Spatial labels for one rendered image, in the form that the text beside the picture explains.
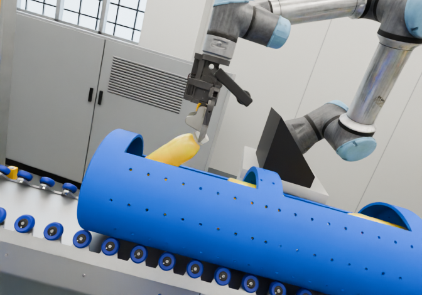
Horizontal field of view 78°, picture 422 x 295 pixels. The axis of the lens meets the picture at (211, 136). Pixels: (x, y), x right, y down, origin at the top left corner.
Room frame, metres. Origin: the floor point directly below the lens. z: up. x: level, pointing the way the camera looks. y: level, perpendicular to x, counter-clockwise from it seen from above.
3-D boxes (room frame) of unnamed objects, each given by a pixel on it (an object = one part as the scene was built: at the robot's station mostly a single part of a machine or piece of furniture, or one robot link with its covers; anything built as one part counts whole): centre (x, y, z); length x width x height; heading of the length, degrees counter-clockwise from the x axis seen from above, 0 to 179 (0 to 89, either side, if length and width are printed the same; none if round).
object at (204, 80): (0.66, 0.05, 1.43); 0.09 x 0.08 x 0.12; 92
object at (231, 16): (0.66, 0.04, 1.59); 0.09 x 0.08 x 0.11; 109
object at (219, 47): (0.66, 0.04, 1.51); 0.08 x 0.08 x 0.05
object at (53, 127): (2.43, 1.03, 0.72); 2.15 x 0.54 x 1.45; 85
